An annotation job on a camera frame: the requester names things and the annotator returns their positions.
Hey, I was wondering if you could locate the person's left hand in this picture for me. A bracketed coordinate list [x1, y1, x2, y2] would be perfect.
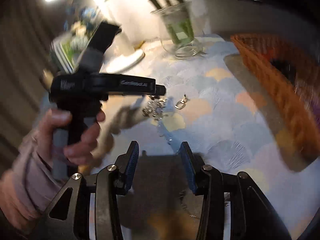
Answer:
[32, 108, 106, 167]

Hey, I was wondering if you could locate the clear crystal bead bracelet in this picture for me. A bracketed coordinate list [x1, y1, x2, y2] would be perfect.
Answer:
[141, 96, 169, 120]

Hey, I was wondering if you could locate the square silver earring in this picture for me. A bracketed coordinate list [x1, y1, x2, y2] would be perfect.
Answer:
[174, 94, 189, 110]

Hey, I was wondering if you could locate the white desk lamp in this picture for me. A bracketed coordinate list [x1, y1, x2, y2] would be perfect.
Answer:
[45, 0, 145, 74]

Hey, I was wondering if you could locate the patterned fan-print table mat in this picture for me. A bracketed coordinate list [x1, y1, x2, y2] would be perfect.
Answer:
[94, 35, 319, 239]

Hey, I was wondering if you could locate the glass vase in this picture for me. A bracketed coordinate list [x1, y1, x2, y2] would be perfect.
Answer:
[152, 2, 203, 59]

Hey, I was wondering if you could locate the brown wicker basket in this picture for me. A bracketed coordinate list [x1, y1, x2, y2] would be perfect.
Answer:
[231, 34, 319, 161]

